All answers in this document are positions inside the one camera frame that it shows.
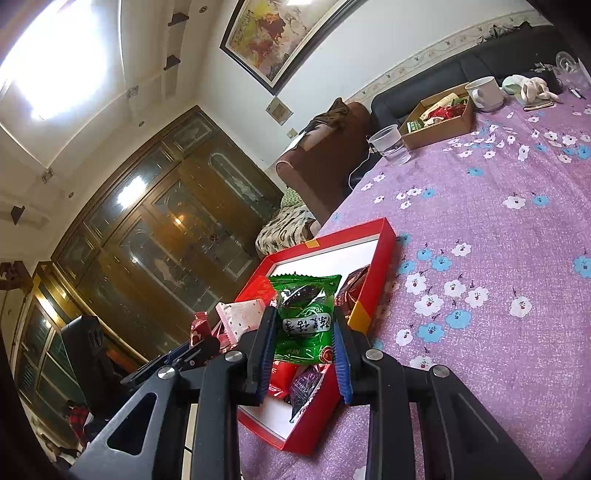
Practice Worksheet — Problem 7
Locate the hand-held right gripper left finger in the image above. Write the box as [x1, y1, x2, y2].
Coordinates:
[81, 305, 279, 480]

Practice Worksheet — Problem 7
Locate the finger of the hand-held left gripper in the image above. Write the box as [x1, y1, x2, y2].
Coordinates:
[121, 336, 221, 385]

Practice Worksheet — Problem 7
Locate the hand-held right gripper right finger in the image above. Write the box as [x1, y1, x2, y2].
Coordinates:
[333, 308, 543, 480]

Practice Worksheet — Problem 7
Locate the pink white snack packet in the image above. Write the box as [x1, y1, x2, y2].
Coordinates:
[215, 298, 269, 344]

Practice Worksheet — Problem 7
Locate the purple snack packet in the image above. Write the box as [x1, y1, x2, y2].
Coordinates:
[288, 367, 324, 423]

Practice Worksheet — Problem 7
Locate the green snack packet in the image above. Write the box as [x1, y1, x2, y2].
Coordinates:
[268, 273, 342, 365]

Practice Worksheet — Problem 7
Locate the brown snack packet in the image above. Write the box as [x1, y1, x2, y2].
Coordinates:
[333, 265, 371, 321]

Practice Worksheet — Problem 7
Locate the red cardboard box white inside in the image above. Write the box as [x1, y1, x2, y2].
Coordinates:
[235, 218, 397, 453]

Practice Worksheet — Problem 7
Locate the patterned blanket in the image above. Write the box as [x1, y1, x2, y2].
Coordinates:
[255, 204, 319, 257]

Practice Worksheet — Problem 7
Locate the wooden glass-door cabinet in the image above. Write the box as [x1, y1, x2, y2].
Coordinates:
[14, 105, 284, 425]

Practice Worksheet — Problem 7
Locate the purple floral tablecloth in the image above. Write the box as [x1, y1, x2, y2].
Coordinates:
[238, 69, 591, 480]

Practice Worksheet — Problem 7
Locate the brown armchair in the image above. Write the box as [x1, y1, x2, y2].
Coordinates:
[276, 98, 384, 227]

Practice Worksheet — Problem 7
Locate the clear plastic cup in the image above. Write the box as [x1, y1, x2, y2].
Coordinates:
[368, 124, 411, 167]

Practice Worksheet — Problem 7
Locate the brown cloth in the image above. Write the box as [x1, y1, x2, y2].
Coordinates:
[309, 98, 352, 134]

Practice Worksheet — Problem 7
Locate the brown cardboard box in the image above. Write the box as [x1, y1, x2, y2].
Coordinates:
[399, 83, 476, 151]

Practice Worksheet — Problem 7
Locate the dark sofa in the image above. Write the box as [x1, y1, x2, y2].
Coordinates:
[372, 21, 568, 134]

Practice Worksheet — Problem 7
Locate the white mug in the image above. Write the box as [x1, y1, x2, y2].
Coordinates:
[465, 76, 506, 112]

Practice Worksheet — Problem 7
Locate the white cloth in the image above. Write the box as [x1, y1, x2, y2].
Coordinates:
[501, 74, 561, 104]

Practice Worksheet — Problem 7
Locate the glass jar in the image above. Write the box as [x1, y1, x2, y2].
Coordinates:
[554, 51, 583, 77]

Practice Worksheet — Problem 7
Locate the white cable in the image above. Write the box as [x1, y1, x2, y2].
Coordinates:
[348, 148, 384, 190]

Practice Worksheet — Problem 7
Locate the small wall frame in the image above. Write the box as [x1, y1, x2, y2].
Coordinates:
[265, 97, 294, 125]

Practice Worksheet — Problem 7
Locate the framed wall painting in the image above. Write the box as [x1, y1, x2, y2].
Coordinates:
[219, 0, 365, 96]

